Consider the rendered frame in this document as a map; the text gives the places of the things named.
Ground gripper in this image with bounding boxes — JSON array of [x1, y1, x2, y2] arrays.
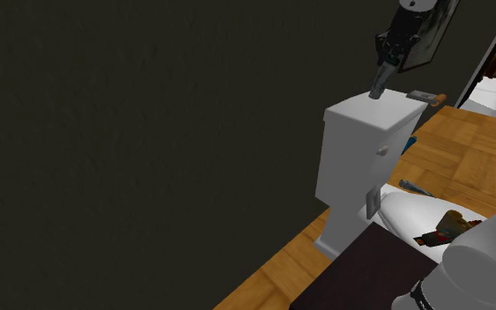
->
[[367, 5, 437, 101]]

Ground blue object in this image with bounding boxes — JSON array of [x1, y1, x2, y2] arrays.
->
[[401, 136, 418, 156]]

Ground white toilet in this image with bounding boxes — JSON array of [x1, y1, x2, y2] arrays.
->
[[314, 89, 489, 263]]

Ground door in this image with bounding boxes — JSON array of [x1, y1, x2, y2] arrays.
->
[[453, 0, 496, 109]]

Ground grey slim tool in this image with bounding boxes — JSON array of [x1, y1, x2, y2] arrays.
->
[[397, 179, 436, 199]]

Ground grey flat square plate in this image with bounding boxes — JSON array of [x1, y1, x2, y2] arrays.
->
[[365, 184, 382, 220]]

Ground colourful toy figure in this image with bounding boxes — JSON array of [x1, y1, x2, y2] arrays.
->
[[413, 210, 484, 248]]

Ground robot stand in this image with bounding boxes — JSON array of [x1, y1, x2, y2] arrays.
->
[[289, 221, 440, 310]]

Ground grey tool with orange handle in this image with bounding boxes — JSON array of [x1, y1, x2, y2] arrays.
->
[[405, 90, 448, 108]]

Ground dark framed wall picture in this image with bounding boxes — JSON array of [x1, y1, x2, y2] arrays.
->
[[398, 0, 462, 75]]

